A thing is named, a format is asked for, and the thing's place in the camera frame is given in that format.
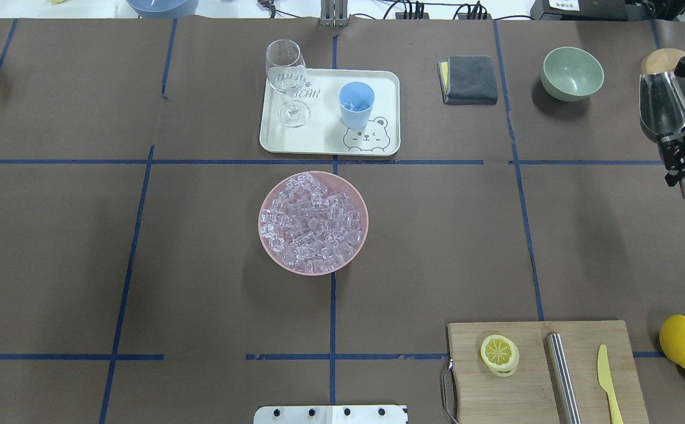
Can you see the pink bowl of ice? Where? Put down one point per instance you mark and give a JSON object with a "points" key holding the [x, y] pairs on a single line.
{"points": [[313, 223]]}

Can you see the yellow lemon slice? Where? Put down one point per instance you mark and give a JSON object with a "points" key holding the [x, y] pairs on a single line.
{"points": [[500, 355]]}

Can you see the grey folded cloth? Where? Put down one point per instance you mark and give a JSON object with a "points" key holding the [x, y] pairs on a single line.
{"points": [[468, 80]]}

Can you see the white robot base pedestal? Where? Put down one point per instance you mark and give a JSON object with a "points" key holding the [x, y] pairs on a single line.
{"points": [[332, 414]]}

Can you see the blue plastic bowl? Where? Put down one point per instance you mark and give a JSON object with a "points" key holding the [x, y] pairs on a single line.
{"points": [[164, 9]]}

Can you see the yellow lemon upper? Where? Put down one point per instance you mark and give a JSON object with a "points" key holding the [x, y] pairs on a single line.
{"points": [[672, 339]]}

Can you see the light blue plastic cup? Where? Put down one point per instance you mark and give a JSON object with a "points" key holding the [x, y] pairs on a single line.
{"points": [[356, 101]]}

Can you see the wooden mug tree stand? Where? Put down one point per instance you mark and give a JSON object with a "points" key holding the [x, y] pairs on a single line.
{"points": [[660, 61]]}

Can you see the aluminium frame post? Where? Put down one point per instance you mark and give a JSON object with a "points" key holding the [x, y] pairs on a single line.
{"points": [[334, 13]]}

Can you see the clear wine glass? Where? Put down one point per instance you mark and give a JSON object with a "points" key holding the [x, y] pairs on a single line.
{"points": [[286, 73]]}

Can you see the steel ice scoop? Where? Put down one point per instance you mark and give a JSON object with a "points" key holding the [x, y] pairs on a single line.
{"points": [[662, 105]]}

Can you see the green ceramic bowl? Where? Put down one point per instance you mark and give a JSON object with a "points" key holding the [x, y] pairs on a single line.
{"points": [[571, 74]]}

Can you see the wooden cutting board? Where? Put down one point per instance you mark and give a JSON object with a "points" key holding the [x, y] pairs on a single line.
{"points": [[530, 395]]}

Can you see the yellow plastic knife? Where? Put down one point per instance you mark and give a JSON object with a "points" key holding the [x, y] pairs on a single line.
{"points": [[603, 373]]}

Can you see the steel rod knife handle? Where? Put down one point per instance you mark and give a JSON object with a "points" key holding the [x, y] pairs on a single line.
{"points": [[561, 378]]}

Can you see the white bear tray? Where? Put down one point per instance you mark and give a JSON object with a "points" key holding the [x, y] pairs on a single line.
{"points": [[325, 133]]}

